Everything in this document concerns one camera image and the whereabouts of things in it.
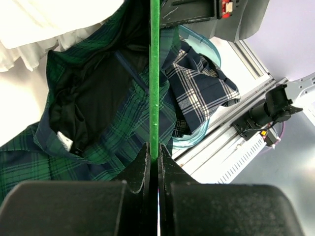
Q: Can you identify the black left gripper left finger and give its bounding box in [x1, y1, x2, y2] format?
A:
[0, 144, 158, 236]

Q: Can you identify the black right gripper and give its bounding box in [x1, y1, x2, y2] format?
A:
[160, 0, 234, 26]

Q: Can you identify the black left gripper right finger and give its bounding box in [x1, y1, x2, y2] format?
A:
[157, 145, 304, 236]

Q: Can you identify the green hanger of plaid skirt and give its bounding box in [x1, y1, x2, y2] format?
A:
[149, 0, 160, 161]

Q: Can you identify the navy white plaid skirt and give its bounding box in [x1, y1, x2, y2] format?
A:
[160, 38, 241, 137]

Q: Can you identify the green navy plaid skirt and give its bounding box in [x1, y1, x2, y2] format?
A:
[0, 0, 182, 197]

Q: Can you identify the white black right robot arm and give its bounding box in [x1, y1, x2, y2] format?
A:
[160, 0, 307, 133]

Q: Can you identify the grey pleated skirt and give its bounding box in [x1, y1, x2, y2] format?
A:
[207, 0, 269, 42]

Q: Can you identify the teal plastic basin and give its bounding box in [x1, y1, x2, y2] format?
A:
[172, 26, 221, 150]

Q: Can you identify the white slotted cable duct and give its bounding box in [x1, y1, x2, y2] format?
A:
[214, 134, 266, 184]

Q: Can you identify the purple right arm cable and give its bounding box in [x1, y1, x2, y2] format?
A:
[260, 122, 287, 150]

